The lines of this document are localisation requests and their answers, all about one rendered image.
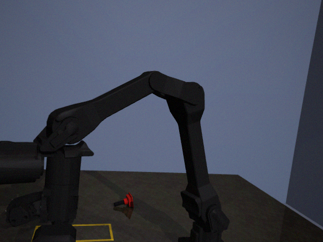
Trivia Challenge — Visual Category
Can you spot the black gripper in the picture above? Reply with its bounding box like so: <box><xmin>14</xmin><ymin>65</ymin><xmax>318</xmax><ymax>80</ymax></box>
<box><xmin>32</xmin><ymin>180</ymin><xmax>79</xmax><ymax>242</ymax></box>

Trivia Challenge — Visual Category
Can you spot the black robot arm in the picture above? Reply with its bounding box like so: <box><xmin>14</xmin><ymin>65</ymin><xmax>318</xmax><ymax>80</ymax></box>
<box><xmin>0</xmin><ymin>71</ymin><xmax>230</xmax><ymax>242</ymax></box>

